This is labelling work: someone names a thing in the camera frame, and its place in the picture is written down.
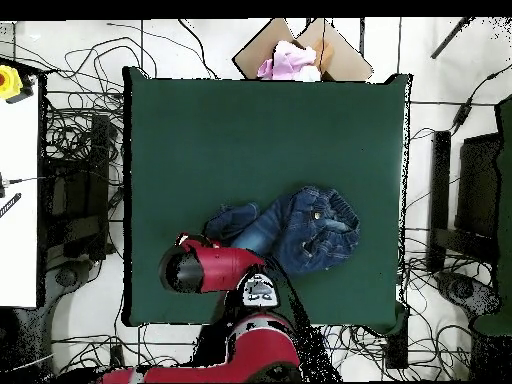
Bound blue denim jeans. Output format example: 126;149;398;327
203;184;361;277

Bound dark green table cloth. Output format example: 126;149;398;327
121;65;413;336

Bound black equipment rack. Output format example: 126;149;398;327
37;113;113;261

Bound white table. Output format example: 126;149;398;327
0;75;41;309

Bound brown cardboard box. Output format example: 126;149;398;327
231;17;375;83

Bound pink cloth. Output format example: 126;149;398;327
256;39;323;82

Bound black stand beside table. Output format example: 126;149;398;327
384;331;410;370

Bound yellow emergency stop button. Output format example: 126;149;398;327
0;64;35;104

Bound black rod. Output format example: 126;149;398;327
429;16;469;60

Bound tangle of cables with adapter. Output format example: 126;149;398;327
51;323;181;375

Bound loose black cable tangle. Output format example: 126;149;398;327
0;19;219;193

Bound black ribbed strap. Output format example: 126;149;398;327
0;192;22;219

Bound tangle of black cables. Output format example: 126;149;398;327
319;235;473;381

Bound black power adapter with cable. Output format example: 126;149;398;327
449;71;512;135

